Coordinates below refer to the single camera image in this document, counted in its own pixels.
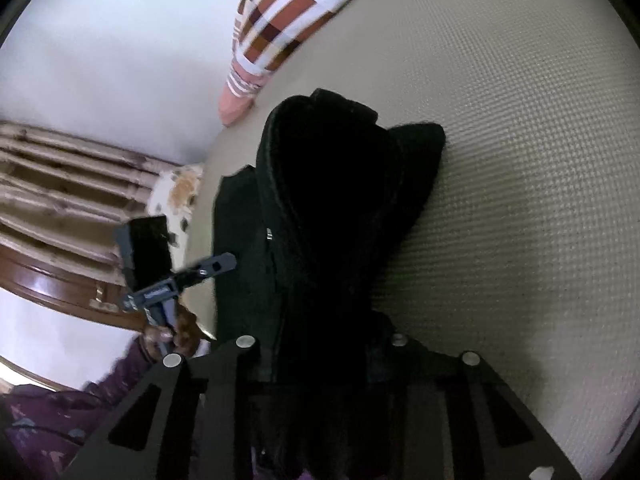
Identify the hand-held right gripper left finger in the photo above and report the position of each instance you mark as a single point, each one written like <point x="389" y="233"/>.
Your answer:
<point x="235" y="370"/>

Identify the white floral pillow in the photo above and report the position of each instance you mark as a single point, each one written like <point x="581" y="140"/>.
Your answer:
<point x="177" y="190"/>

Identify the person's left hand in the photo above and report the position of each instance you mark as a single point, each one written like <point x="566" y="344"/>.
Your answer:
<point x="186" y="332"/>

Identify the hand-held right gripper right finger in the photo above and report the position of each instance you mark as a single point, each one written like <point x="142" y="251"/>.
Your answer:
<point x="400" y="367"/>

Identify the black pants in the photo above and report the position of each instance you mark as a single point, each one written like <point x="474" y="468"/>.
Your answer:
<point x="330" y="210"/>

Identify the brown wooden rail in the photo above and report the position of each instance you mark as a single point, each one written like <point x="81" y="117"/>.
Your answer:
<point x="55" y="285"/>

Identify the brown white plaid cloth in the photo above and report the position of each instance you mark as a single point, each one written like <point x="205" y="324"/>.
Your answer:
<point x="285" y="10"/>

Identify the person's left forearm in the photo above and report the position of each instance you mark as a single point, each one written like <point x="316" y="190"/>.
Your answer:
<point x="75" y="410"/>

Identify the beige houndstooth bed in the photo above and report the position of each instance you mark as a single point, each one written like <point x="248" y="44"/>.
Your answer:
<point x="500" y="160"/>

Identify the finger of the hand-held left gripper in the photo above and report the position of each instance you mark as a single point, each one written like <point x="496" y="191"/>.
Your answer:
<point x="212" y="265"/>

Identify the beige striped curtain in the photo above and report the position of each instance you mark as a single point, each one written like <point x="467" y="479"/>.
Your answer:
<point x="60" y="180"/>

